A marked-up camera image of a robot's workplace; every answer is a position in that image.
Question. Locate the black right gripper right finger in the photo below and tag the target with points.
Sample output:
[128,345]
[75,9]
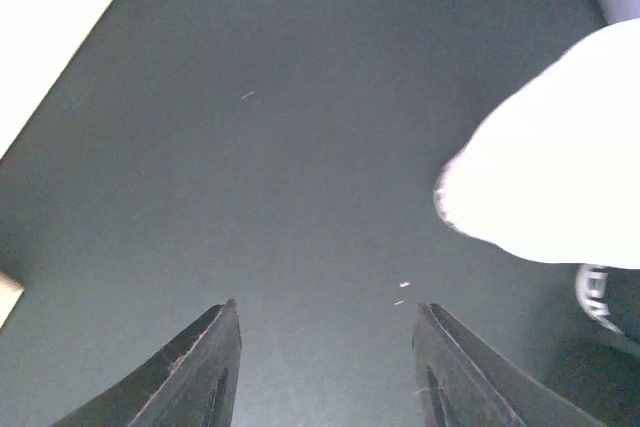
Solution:
[462,381]

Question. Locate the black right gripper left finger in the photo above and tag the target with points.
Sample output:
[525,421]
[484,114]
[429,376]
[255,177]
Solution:
[190,381]

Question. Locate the beige kraft paper bag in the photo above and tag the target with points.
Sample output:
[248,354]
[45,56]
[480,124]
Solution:
[44,110]

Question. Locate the short white cup stack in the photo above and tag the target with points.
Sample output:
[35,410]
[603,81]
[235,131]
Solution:
[552,174]

